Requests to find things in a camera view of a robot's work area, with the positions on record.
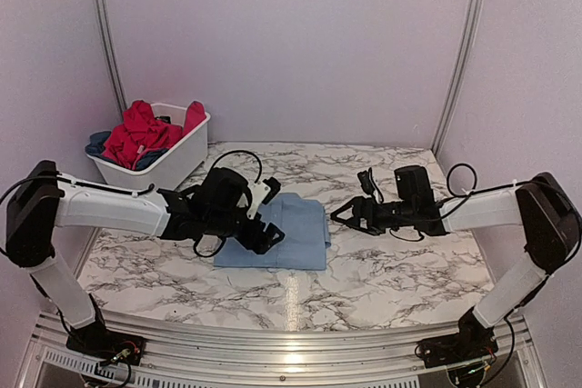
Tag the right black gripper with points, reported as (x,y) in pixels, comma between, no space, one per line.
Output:
(359,204)

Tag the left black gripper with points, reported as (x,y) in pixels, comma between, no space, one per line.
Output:
(250,241)

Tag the light blue button shirt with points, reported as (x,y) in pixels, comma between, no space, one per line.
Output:
(307,237)

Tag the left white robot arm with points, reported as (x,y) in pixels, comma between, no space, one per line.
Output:
(47,199)

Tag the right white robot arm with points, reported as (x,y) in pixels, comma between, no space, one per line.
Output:
(537,212)

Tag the white plastic laundry bin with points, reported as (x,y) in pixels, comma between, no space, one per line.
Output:
(174,166)

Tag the red garment in bin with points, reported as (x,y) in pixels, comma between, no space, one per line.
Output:
(141,130)

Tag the dark blue garment in bin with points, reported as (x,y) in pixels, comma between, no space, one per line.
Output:
(96,148)

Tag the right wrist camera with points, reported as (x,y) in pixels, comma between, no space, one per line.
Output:
(369,186)

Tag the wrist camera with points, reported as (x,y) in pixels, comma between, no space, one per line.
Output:
(369,186)
(262,193)

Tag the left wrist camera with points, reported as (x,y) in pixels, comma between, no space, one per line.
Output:
(262,193)

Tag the front aluminium rail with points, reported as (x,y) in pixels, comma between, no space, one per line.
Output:
(185,355)

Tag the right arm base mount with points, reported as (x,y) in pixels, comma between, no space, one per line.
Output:
(449,349)

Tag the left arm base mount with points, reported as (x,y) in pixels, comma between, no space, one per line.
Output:
(106,344)

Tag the right aluminium frame post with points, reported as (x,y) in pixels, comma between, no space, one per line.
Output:
(467,40)

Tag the aluminium frame post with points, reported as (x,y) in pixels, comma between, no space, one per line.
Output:
(467,40)
(111,63)

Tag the left aluminium frame post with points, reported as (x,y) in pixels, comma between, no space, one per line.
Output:
(111,63)

